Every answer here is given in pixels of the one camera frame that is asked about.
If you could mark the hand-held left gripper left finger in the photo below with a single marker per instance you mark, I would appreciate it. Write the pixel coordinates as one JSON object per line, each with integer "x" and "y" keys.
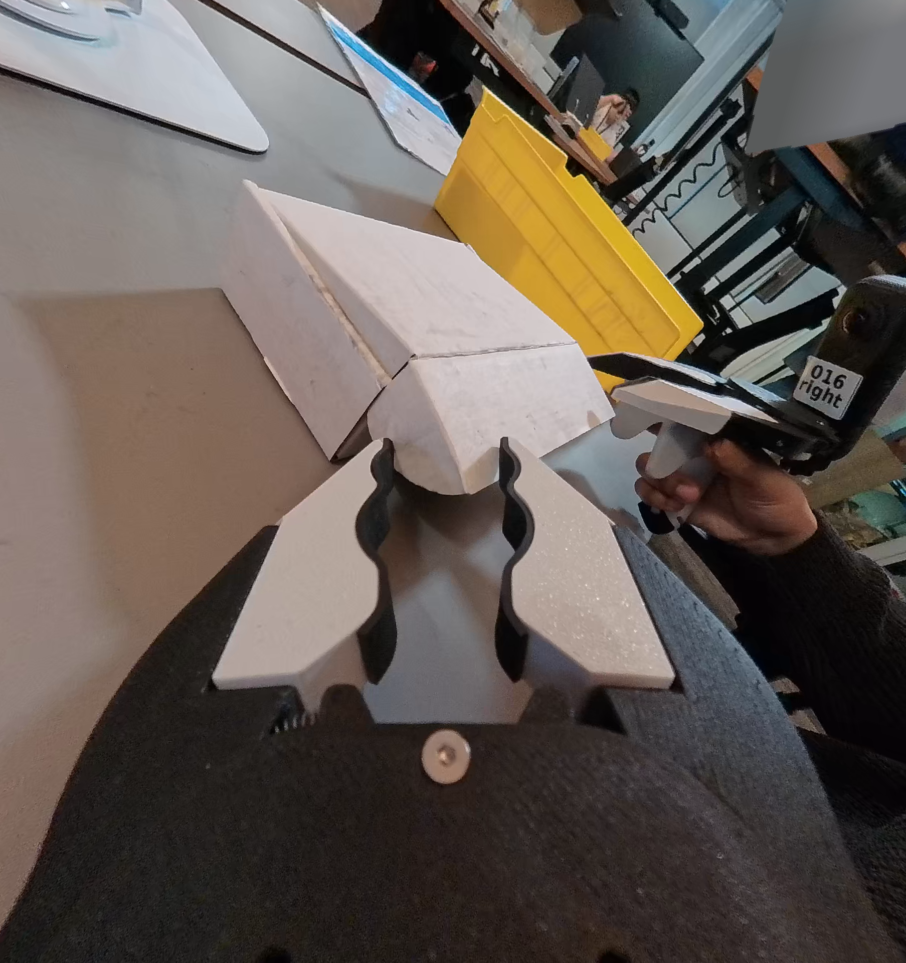
{"x": 302, "y": 602}

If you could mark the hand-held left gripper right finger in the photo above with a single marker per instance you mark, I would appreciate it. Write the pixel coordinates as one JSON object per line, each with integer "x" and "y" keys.
{"x": 588, "y": 602}

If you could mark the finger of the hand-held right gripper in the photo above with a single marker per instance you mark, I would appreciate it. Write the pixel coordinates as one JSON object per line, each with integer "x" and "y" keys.
{"x": 686, "y": 406}
{"x": 648, "y": 368}

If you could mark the yellow plastic bin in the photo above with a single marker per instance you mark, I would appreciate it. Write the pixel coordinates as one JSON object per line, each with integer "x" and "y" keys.
{"x": 558, "y": 241}

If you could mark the white cardboard mailer box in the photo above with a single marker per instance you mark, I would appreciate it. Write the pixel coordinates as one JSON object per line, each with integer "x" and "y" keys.
{"x": 438, "y": 301}

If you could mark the person's right forearm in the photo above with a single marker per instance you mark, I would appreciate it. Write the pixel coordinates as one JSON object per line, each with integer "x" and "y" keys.
{"x": 859, "y": 639}

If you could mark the grey desk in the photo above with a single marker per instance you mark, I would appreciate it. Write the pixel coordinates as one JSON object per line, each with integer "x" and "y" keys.
{"x": 122, "y": 376}

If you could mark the person's right hand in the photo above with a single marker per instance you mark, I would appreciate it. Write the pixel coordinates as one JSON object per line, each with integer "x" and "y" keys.
{"x": 753, "y": 504}

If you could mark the background wooden table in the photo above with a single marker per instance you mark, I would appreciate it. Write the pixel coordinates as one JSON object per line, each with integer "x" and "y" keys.
{"x": 528, "y": 83}

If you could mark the blue white paper leaflet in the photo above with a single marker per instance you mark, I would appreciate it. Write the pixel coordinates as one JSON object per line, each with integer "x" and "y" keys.
{"x": 407, "y": 98}

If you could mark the person's torso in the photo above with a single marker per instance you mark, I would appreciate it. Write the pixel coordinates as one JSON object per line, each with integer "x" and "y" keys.
{"x": 889, "y": 865}

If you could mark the white document stand wooden board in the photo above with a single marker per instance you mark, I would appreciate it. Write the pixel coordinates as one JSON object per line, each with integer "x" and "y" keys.
{"x": 137, "y": 68}

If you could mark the black metal frame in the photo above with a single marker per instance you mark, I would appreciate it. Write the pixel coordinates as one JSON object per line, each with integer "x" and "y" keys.
{"x": 791, "y": 203}

